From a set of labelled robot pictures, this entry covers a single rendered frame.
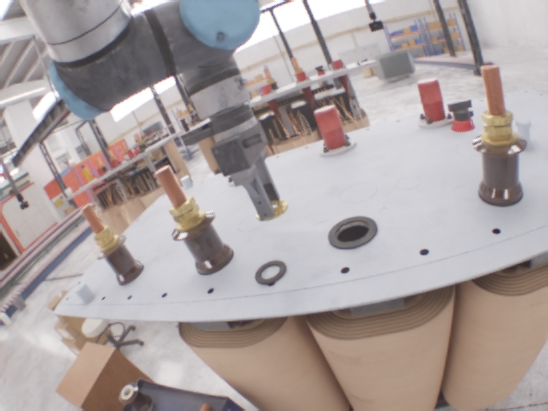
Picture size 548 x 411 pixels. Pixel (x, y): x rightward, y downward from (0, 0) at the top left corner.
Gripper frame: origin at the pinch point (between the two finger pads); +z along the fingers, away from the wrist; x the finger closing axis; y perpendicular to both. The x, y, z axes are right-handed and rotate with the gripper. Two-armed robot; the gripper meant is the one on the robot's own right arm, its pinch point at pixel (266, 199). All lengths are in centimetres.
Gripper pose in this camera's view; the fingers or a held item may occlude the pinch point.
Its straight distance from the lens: 49.6
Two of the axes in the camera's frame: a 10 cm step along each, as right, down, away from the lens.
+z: 3.7, 8.4, 4.1
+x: 1.8, -4.9, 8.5
